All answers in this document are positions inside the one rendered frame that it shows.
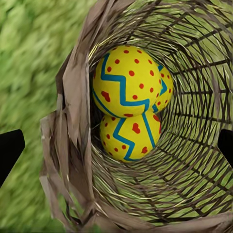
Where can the easter egg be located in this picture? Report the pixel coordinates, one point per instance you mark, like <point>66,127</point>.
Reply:
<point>129,139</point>
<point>126,82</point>
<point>166,90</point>

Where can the wicker basket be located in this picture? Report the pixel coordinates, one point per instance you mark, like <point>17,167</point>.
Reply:
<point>68,145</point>

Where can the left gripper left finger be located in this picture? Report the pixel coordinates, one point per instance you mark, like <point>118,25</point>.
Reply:
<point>12,145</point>

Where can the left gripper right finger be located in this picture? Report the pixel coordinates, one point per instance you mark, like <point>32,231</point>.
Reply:
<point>225,144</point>

